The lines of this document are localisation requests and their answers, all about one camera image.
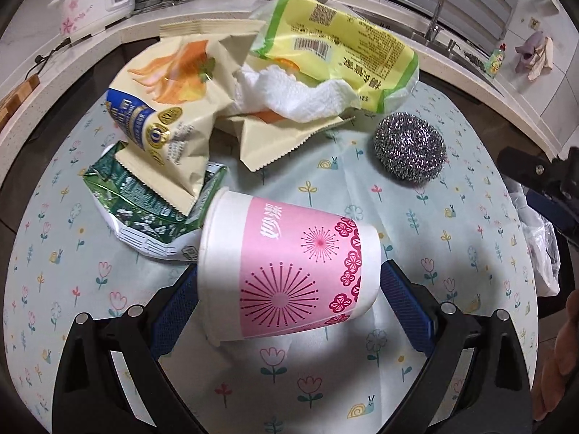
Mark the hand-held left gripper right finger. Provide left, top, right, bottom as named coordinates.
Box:
left=380, top=260, right=532, bottom=434

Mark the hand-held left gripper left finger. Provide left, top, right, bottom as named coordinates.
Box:
left=51, top=260, right=209, bottom=434

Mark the white plastic bag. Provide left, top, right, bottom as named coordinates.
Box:
left=509, top=185, right=562, bottom=297

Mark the pink and white paper cup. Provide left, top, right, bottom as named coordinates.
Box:
left=196, top=188, right=383, bottom=344

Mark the beige chips bag blue label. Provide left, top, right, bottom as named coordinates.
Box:
left=105, top=20, right=267, bottom=214

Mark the person's right hand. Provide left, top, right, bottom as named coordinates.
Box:
left=531, top=289, right=579, bottom=423

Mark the steel kitchen sink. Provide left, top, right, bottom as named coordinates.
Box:
left=409, top=29, right=505, bottom=98

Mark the beige hanging cloth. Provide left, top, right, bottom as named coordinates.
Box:
left=527, top=36, right=555, bottom=83

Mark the green snack bag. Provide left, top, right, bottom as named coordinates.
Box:
left=83, top=140, right=229, bottom=263

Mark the green dish soap bottle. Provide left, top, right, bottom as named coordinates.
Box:
left=485, top=42, right=507, bottom=73

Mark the purple hanging cloth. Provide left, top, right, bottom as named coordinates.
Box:
left=516, top=31, right=546, bottom=73

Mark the steel wool scrubber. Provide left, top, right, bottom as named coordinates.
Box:
left=373, top=113, right=448, bottom=184

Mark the floral tablecloth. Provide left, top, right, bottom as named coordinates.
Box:
left=2, top=79, right=541, bottom=434

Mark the plain beige snack bag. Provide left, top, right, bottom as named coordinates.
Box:
left=215, top=111, right=358, bottom=173

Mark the chrome faucet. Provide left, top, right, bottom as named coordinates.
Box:
left=406, top=0, right=451, bottom=42

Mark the white paper towel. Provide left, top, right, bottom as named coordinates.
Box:
left=230, top=64, right=358, bottom=124

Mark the yellow green plastic packet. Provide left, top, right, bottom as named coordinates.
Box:
left=244, top=0, right=420, bottom=115

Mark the wooden cutting board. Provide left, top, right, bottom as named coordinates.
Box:
left=0, top=75, right=41, bottom=129

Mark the white rice cooker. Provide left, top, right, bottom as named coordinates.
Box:
left=47, top=0, right=139, bottom=37

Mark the black power cable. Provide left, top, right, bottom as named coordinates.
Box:
left=27, top=38, right=73, bottom=82

